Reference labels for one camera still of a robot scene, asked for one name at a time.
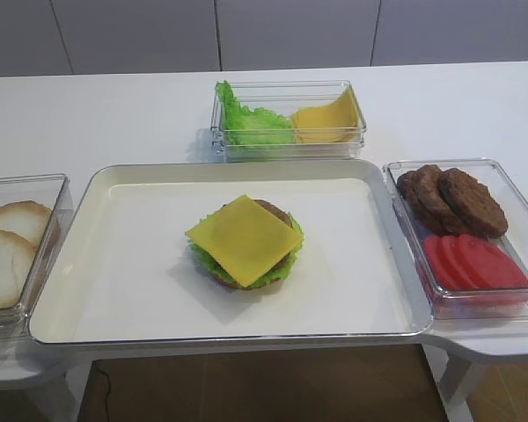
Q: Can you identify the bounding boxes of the yellow cheese slice on burger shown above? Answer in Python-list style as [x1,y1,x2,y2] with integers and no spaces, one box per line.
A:
[184,193,304,289]

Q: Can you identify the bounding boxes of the green lettuce leaf on burger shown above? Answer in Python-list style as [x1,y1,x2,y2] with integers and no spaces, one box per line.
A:
[187,209,305,290]

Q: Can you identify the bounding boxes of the green lettuce leaves in container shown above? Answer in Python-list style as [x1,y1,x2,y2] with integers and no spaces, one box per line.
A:
[216,81,293,145]

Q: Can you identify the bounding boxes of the clear lettuce and cheese container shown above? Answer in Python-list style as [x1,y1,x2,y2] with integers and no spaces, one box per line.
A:
[210,80,367,163]

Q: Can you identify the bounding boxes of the yellow cheese slices in container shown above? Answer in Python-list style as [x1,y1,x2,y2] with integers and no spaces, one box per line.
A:
[291,87,361,144]

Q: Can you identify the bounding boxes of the brown patty on burger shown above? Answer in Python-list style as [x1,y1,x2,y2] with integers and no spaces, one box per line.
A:
[222,199,294,230]

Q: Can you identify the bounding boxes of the bottom burger bun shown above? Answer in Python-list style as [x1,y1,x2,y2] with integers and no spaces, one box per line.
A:
[209,272,250,290]

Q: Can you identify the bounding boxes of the white serving tray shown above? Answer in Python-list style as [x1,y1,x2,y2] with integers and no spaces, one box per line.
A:
[29,160,432,349]

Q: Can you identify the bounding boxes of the brown meat patty back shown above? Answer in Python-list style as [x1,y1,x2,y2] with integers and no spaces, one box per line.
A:
[397,164,469,236]

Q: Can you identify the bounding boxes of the brown meat patty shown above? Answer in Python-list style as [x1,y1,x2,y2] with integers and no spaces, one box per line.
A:
[397,164,469,236]
[438,168,509,238]

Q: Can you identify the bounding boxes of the red tomato slice back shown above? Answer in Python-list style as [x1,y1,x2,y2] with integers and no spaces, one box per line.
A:
[423,235,459,290]

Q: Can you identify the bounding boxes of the red tomato slice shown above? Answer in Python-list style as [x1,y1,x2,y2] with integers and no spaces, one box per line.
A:
[440,236,473,290]
[456,234,528,290]
[423,235,459,290]

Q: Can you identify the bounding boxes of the red tomato slice middle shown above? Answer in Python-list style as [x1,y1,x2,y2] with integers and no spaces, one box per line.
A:
[440,236,473,290]

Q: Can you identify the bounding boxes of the brown meat patty front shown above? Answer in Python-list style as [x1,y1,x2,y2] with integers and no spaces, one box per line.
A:
[438,168,509,238]

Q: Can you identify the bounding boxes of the clear patty and tomato container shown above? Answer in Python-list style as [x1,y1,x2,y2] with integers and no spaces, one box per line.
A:
[382,158,528,321]

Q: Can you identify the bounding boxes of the bun half upper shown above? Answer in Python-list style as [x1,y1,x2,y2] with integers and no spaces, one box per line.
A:
[0,200,52,248]

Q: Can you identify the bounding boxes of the bun half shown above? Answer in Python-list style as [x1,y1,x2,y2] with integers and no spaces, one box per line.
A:
[0,200,52,248]
[0,230,35,309]

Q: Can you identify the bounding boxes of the clear bun container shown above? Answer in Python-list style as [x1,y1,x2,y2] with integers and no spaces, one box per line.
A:
[0,174,74,340]

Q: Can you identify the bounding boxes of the red tomato slice front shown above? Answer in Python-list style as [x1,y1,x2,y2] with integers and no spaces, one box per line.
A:
[456,234,528,290]

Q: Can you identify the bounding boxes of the bun half lower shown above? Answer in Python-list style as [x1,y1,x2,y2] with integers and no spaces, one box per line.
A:
[0,230,35,309]

